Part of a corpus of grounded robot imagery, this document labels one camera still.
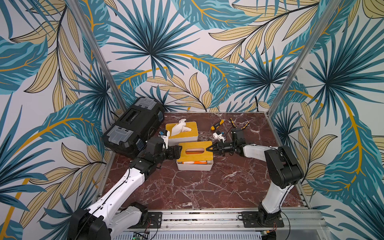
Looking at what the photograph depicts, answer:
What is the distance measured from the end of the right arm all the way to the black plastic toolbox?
0.40 meters

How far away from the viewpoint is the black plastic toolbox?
85 centimetres

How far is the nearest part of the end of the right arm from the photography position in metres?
0.77
